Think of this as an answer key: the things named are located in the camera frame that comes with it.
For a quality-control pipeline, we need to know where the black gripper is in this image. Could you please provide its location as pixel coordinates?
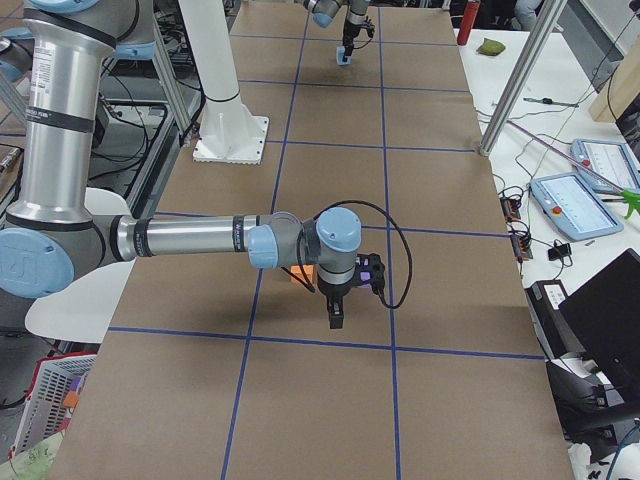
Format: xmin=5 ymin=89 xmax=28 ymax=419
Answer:
xmin=342 ymin=16 xmax=374 ymax=57
xmin=317 ymin=254 xmax=386 ymax=329

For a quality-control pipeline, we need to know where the light blue foam block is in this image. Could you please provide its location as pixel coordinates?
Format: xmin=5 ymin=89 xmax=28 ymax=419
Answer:
xmin=336 ymin=46 xmax=351 ymax=66

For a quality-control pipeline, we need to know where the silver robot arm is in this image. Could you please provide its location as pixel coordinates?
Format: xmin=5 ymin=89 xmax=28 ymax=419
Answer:
xmin=1 ymin=1 xmax=385 ymax=329
xmin=298 ymin=0 xmax=375 ymax=66

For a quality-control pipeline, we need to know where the orange foam block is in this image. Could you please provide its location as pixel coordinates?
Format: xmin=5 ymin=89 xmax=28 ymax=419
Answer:
xmin=289 ymin=265 xmax=316 ymax=285

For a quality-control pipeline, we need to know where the red water bottle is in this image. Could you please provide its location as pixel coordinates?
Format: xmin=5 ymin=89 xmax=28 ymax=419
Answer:
xmin=456 ymin=0 xmax=481 ymax=46

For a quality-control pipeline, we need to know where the green bean bag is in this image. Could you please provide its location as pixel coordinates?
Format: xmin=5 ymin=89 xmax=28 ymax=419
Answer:
xmin=476 ymin=38 xmax=506 ymax=56

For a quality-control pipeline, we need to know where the teal wrist watch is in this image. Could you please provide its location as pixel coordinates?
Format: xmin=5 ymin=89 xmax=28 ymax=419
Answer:
xmin=523 ymin=97 xmax=580 ymax=108

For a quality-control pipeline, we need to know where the near blue teach pendant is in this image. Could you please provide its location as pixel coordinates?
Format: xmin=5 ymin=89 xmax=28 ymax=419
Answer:
xmin=530 ymin=173 xmax=623 ymax=241

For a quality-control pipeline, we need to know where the blue teach pendant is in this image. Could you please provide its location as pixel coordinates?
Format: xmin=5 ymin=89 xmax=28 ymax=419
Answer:
xmin=530 ymin=173 xmax=623 ymax=241
xmin=571 ymin=139 xmax=639 ymax=190

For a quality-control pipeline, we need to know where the black laptop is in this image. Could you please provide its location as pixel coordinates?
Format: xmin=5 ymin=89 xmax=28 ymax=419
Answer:
xmin=560 ymin=248 xmax=639 ymax=398

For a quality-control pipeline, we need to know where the far blue teach pendant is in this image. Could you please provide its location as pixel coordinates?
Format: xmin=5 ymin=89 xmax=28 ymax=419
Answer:
xmin=571 ymin=139 xmax=639 ymax=190

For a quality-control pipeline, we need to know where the white perforated basket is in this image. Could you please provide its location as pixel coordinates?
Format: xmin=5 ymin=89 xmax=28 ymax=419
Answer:
xmin=8 ymin=353 xmax=96 ymax=458

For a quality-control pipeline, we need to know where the grabber reach stick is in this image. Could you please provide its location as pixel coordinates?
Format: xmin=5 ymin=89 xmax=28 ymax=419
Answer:
xmin=506 ymin=120 xmax=639 ymax=219

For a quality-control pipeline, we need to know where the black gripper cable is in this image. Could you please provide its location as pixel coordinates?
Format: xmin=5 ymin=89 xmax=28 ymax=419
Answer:
xmin=292 ymin=198 xmax=413 ymax=310

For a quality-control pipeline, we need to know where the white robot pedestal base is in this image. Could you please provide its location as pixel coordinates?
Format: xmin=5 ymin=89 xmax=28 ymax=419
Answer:
xmin=179 ymin=0 xmax=269 ymax=164

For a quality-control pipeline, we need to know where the aluminium frame post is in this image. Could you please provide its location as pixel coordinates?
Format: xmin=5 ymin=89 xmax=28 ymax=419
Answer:
xmin=478 ymin=0 xmax=567 ymax=157

